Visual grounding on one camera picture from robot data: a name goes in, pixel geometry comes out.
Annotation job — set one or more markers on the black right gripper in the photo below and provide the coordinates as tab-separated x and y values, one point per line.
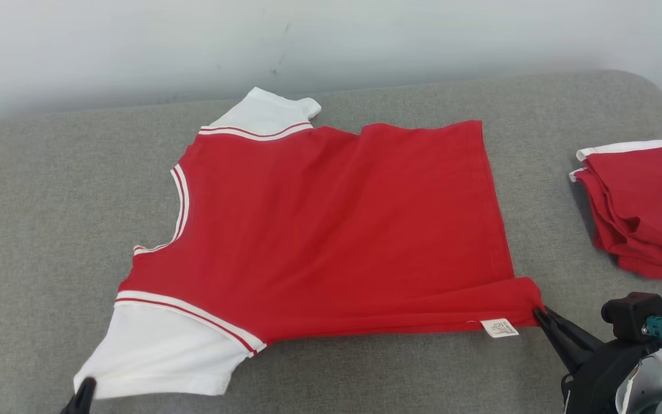
601	379

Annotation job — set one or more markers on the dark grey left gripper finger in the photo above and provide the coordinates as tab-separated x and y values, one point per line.
65	410
85	397

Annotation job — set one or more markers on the red white shirt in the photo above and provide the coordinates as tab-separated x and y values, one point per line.
647	207

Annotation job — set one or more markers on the red t-shirt with white sleeves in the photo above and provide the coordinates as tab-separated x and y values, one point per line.
337	230

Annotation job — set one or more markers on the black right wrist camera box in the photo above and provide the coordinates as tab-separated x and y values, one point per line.
630	313

